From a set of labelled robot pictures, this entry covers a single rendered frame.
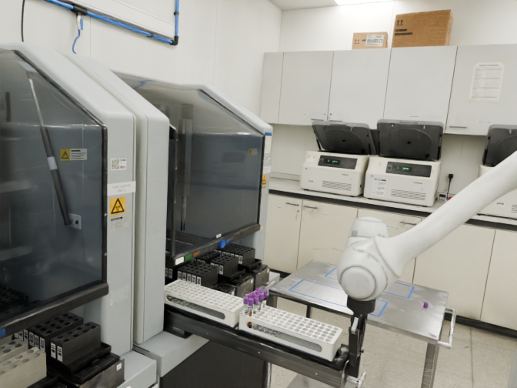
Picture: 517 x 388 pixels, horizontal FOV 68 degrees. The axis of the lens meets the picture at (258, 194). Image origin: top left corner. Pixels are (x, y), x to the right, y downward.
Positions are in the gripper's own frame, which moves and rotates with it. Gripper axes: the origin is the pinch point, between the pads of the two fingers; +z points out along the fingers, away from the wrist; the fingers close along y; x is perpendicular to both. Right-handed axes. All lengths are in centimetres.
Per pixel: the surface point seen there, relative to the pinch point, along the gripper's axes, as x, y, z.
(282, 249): -122, -229, 49
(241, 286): -52, -27, 0
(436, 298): 17, -59, -2
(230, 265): -60, -30, -7
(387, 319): 3.9, -28.4, -2.0
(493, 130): 38, -249, -74
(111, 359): -53, 37, -2
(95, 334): -60, 37, -7
